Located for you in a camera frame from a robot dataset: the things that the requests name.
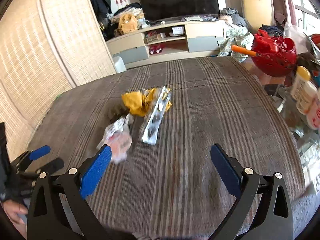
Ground clear plastic bag pink print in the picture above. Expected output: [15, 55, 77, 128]
[97, 114, 133, 164]

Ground yellow wrapper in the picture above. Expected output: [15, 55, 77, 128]
[121, 87, 172, 117]

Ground left hand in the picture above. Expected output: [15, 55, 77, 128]
[2, 199, 28, 239]

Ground plaid grey table cloth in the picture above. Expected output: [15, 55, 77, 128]
[29, 57, 319, 237]

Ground white bottle red label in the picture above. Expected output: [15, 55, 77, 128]
[306, 90, 320, 130]

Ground woven bamboo screen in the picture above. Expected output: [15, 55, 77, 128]
[1, 0, 116, 160]

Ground white bottle orange label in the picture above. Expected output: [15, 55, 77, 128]
[296, 81, 317, 115]

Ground yellow cap white bottle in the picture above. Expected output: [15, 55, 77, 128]
[290, 66, 311, 101]

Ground yellow bag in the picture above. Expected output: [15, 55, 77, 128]
[118, 14, 138, 35]

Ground black hanging clothes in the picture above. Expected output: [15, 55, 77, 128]
[90, 0, 112, 28]

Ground red plastic basket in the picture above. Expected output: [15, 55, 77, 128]
[252, 29, 297, 77]

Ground beige grey TV cabinet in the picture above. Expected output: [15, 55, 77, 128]
[106, 21, 226, 69]

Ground white device on shelf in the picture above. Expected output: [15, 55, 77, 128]
[170, 26, 185, 36]

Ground floral cloth pile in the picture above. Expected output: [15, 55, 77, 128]
[218, 26, 254, 62]

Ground orange stick handle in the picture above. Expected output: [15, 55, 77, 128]
[231, 45, 257, 57]

